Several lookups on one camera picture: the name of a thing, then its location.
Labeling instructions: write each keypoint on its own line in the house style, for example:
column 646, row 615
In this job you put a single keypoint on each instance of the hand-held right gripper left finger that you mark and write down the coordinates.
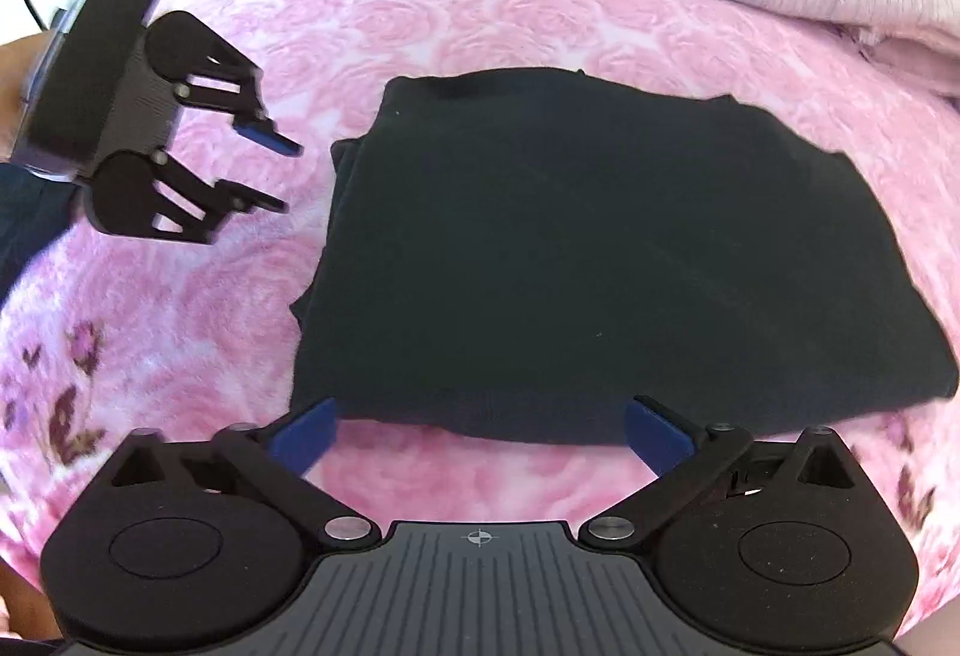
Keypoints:
column 304, row 437

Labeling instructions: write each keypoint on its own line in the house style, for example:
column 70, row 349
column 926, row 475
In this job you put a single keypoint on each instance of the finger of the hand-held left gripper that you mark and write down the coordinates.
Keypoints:
column 225, row 194
column 262, row 134

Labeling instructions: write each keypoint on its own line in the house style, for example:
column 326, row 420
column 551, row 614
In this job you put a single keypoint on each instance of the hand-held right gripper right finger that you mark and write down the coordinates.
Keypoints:
column 658, row 435

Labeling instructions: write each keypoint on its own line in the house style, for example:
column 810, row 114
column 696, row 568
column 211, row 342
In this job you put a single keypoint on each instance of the teal blue sweater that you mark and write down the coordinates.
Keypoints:
column 34, row 221

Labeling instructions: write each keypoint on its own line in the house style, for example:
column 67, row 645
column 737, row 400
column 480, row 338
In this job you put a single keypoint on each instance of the black garment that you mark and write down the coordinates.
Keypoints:
column 600, row 251

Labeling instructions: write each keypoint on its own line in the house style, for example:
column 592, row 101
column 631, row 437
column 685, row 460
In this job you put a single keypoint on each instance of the person's left forearm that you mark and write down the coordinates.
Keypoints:
column 19, row 101

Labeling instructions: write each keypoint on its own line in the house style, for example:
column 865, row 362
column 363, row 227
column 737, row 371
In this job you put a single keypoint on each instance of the pink rose blanket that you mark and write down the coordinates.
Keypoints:
column 225, row 326

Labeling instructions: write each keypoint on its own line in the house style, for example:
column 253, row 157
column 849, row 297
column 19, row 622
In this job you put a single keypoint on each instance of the pale pink cloth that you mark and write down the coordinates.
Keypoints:
column 922, row 63

